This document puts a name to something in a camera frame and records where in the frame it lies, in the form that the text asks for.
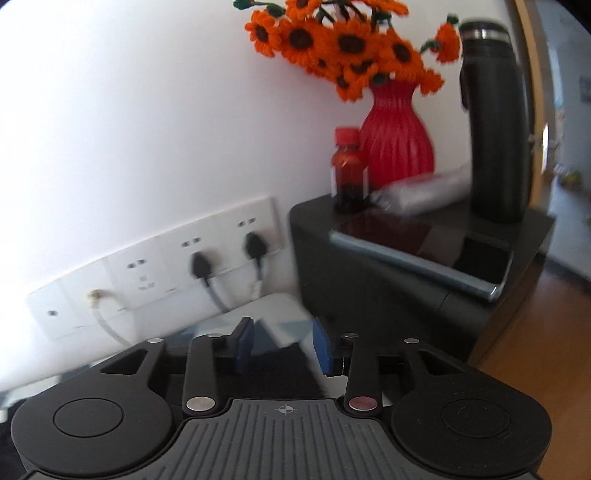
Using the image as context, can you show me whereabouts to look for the black shorts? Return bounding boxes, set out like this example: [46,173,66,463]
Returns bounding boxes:
[252,344,329,401]

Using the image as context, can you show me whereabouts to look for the amber bottle with red cap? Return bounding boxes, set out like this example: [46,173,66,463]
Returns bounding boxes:
[330,127,370,214]

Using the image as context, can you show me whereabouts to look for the white cable jack wall plate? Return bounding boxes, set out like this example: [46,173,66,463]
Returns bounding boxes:
[62,261,123,324]

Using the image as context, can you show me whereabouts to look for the black thermos bottle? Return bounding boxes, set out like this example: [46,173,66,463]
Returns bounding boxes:
[458,19,532,224]

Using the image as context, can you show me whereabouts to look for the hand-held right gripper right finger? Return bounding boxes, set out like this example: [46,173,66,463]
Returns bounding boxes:
[312,318,468,413]

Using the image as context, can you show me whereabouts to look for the orange artificial flower bouquet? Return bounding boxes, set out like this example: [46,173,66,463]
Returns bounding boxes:
[233,0,462,103]

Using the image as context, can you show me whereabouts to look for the white blank wall plate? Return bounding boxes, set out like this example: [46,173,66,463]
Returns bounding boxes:
[25,281,77,341]

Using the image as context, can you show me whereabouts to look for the wooden door frame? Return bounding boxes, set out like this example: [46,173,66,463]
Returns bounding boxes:
[513,0,551,209]

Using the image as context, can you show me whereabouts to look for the white cable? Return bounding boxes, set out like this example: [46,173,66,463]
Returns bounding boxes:
[89,289,131,346]

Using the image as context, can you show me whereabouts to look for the white wall socket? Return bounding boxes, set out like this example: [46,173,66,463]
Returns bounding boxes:
[106,242,178,308]
[217,196,282,268]
[159,222,227,289]

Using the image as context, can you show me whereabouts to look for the black plug with grey cable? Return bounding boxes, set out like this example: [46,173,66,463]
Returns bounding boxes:
[191,250,229,315]
[243,232,267,297]

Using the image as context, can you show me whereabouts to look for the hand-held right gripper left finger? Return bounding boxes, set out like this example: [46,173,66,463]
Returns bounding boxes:
[99,316,254,414]

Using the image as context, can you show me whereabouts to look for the geometric patterned bed sheet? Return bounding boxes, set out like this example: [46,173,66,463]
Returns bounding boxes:
[0,291,333,421]

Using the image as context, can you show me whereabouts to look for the red ribbed vase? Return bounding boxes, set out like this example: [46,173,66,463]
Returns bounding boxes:
[359,79,435,190]

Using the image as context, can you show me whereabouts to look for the black nightstand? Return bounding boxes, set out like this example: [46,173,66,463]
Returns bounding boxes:
[288,178,555,365]

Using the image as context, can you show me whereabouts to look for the clear plastic bag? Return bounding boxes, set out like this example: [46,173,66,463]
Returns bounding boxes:
[369,166,474,214]

